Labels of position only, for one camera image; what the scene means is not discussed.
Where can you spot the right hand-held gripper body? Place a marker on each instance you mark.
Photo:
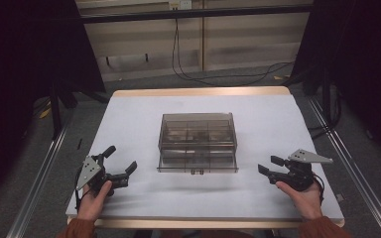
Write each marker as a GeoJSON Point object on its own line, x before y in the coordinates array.
{"type": "Point", "coordinates": [299, 173]}

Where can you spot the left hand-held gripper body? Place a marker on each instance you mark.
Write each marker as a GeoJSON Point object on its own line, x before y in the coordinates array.
{"type": "Point", "coordinates": [91, 170]}

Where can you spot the person's right hand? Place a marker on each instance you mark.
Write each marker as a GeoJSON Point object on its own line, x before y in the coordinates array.
{"type": "Point", "coordinates": [306, 201]}

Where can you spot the person's left hand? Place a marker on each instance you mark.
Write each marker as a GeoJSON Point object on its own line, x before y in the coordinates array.
{"type": "Point", "coordinates": [92, 203]}

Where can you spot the white table cover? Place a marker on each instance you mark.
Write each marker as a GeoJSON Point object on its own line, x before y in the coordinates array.
{"type": "Point", "coordinates": [139, 132]}

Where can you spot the black metal stand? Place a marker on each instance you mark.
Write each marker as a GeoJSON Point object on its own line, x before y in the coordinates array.
{"type": "Point", "coordinates": [55, 109]}

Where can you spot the transparent brown plastic organizer box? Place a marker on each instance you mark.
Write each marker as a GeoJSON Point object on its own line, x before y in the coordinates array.
{"type": "Point", "coordinates": [197, 142]}

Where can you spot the black curtain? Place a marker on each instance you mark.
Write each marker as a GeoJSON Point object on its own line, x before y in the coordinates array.
{"type": "Point", "coordinates": [360, 59]}
{"type": "Point", "coordinates": [23, 66]}

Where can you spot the black horizontal bar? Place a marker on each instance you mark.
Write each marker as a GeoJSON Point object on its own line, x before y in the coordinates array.
{"type": "Point", "coordinates": [195, 14]}

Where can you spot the metal floor rail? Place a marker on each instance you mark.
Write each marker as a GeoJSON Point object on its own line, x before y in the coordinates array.
{"type": "Point", "coordinates": [36, 185]}
{"type": "Point", "coordinates": [354, 172]}

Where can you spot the white wall socket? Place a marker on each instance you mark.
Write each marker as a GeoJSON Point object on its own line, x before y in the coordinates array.
{"type": "Point", "coordinates": [180, 4]}

